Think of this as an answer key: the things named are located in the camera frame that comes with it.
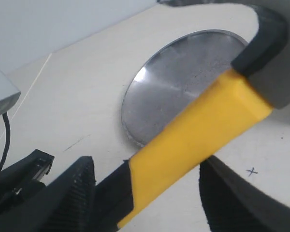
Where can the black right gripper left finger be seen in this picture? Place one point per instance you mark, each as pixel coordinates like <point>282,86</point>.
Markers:
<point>65,205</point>

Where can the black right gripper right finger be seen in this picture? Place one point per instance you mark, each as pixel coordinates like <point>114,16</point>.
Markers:
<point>231,204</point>

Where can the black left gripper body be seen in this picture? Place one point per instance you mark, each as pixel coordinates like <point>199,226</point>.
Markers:
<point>22,180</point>

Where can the yellow black claw hammer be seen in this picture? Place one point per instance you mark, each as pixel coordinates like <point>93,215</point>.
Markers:
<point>257,83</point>

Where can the round stainless steel plate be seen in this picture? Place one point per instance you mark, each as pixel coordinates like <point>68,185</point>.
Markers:
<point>173,77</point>

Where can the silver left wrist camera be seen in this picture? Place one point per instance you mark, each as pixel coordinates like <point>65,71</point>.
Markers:
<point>9,94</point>

